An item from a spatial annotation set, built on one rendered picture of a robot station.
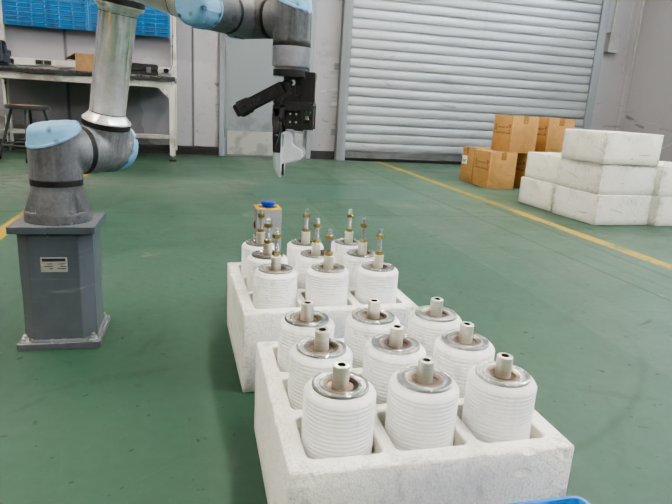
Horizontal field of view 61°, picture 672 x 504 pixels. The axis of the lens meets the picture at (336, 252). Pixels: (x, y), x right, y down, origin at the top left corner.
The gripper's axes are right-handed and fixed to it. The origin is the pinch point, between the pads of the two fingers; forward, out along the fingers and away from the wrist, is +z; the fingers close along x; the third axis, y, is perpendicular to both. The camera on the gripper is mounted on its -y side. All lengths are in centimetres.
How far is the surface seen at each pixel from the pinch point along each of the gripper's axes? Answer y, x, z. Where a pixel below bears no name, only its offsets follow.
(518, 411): 41, -48, 25
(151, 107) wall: -204, 474, -1
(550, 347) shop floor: 72, 28, 47
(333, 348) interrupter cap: 15.2, -39.5, 21.7
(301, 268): 4.7, 11.0, 24.4
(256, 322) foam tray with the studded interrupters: -2.1, -9.1, 30.7
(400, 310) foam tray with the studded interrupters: 28.1, 1.0, 29.6
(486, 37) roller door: 147, 572, -97
